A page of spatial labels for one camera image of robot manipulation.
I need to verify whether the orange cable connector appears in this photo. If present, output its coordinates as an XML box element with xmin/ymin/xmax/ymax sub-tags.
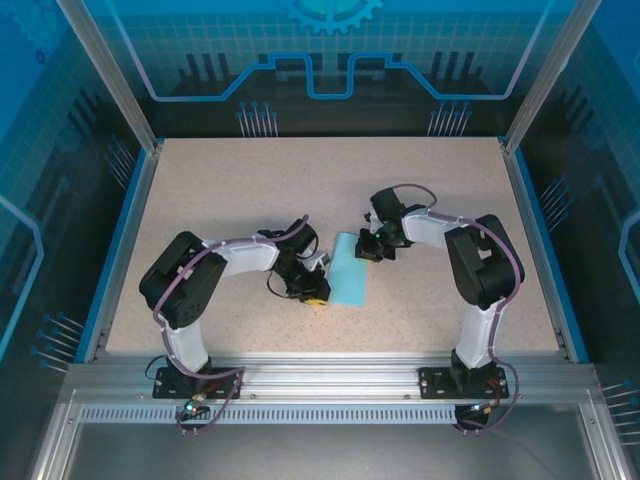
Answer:
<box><xmin>467</xmin><ymin>399</ymin><xmax>503</xmax><ymax>419</ymax></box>

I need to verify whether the metal tray panel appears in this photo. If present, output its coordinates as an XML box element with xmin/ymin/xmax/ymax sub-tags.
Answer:
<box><xmin>27</xmin><ymin>387</ymin><xmax>634</xmax><ymax>480</ymax></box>

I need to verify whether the green-lit cable connector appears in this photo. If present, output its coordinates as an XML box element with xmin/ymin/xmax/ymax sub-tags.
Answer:
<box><xmin>180</xmin><ymin>393</ymin><xmax>210</xmax><ymax>420</ymax></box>

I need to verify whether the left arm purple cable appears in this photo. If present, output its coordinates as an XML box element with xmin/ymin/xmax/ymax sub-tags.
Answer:
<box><xmin>151</xmin><ymin>213</ymin><xmax>309</xmax><ymax>437</ymax></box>

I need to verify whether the aluminium frame post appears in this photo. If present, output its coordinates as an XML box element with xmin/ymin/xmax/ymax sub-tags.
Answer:
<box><xmin>53</xmin><ymin>0</ymin><xmax>165</xmax><ymax>155</ymax></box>
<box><xmin>499</xmin><ymin>0</ymin><xmax>605</xmax><ymax>155</ymax></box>

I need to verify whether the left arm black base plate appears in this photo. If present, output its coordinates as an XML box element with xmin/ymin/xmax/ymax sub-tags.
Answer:
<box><xmin>152</xmin><ymin>366</ymin><xmax>245</xmax><ymax>400</ymax></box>

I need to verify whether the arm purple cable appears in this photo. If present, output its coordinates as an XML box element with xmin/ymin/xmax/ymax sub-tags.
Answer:
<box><xmin>151</xmin><ymin>213</ymin><xmax>309</xmax><ymax>437</ymax></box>
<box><xmin>391</xmin><ymin>183</ymin><xmax>527</xmax><ymax>437</ymax></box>

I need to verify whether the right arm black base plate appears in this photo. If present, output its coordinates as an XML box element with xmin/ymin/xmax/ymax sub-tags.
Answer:
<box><xmin>417</xmin><ymin>364</ymin><xmax>510</xmax><ymax>400</ymax></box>

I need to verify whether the light blue paper sheet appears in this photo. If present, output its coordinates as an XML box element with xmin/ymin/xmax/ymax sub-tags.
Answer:
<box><xmin>327</xmin><ymin>230</ymin><xmax>372</xmax><ymax>308</ymax></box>

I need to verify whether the aluminium table side rail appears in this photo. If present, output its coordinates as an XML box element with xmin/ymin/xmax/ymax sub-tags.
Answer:
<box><xmin>74</xmin><ymin>138</ymin><xmax>165</xmax><ymax>365</ymax></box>
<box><xmin>498</xmin><ymin>138</ymin><xmax>591</xmax><ymax>365</ymax></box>

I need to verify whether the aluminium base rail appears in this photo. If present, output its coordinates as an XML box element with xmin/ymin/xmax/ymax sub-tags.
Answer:
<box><xmin>64</xmin><ymin>351</ymin><xmax>597</xmax><ymax>402</ymax></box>

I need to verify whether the slotted grey cable duct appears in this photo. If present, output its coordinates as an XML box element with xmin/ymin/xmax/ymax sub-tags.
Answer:
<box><xmin>77</xmin><ymin>403</ymin><xmax>506</xmax><ymax>427</ymax></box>

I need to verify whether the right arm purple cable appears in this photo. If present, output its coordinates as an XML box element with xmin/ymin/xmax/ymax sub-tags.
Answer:
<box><xmin>391</xmin><ymin>183</ymin><xmax>527</xmax><ymax>437</ymax></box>

